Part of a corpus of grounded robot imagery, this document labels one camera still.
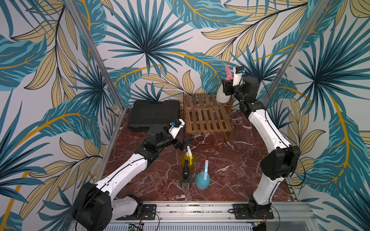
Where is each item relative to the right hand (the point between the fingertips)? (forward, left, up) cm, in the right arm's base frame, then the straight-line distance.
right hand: (213, 80), depth 77 cm
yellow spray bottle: (-32, +14, -23) cm, 42 cm away
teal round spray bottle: (-43, +8, -25) cm, 50 cm away
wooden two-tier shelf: (+1, +3, -26) cm, 27 cm away
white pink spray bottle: (0, -6, -11) cm, 13 cm away
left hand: (-23, +15, -16) cm, 31 cm away
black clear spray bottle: (-43, +16, -24) cm, 51 cm away
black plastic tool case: (+10, +45, -34) cm, 57 cm away
